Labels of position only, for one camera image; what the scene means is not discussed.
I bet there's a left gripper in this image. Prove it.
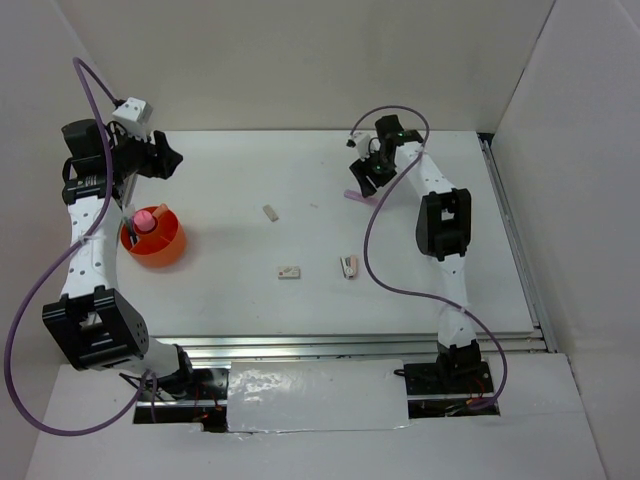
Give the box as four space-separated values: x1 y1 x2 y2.
104 122 184 180

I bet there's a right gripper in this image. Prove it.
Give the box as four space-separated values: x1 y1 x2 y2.
349 148 397 199

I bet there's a lilac highlighter marker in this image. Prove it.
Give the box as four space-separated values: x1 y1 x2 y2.
343 189 379 206

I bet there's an orange highlighter marker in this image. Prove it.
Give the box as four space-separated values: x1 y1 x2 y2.
152 203 168 219

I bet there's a pink round container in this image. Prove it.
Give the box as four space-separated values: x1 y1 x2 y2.
133 210 156 233

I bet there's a green black pen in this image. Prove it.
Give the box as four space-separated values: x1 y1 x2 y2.
123 221 133 237

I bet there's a purple black pen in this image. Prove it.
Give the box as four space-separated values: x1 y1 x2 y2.
127 225 139 246

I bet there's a pink mini stapler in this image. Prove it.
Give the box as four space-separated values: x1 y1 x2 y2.
340 255 358 280

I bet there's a beige eraser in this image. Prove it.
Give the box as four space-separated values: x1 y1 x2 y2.
262 205 279 222

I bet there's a staples box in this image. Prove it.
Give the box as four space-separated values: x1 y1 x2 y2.
277 265 301 280

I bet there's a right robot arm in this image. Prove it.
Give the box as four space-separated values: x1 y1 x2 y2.
347 115 481 392

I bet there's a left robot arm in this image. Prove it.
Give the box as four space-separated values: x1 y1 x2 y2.
42 114 198 399

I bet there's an orange round pen holder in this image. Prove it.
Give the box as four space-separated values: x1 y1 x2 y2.
120 205 187 269

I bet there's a white cover sheet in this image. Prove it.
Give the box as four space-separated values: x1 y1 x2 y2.
227 359 410 433

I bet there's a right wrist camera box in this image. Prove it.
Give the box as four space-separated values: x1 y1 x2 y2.
346 132 371 148

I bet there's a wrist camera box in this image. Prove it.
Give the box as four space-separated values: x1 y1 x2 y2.
346 132 371 148
112 97 153 142

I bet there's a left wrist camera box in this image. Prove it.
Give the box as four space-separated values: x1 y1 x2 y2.
112 97 153 142

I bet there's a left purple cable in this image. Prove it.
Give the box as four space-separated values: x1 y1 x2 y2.
3 57 159 437

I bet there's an aluminium front rail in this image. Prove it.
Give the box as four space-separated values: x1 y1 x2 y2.
149 333 546 362

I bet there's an aluminium rail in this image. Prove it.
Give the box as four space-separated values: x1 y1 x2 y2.
477 132 560 354
149 333 546 362

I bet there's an aluminium right rail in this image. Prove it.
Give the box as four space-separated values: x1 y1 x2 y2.
477 132 560 354

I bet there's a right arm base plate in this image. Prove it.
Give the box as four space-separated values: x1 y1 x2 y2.
394 361 499 419

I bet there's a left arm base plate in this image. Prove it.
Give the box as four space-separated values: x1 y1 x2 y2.
133 368 230 433

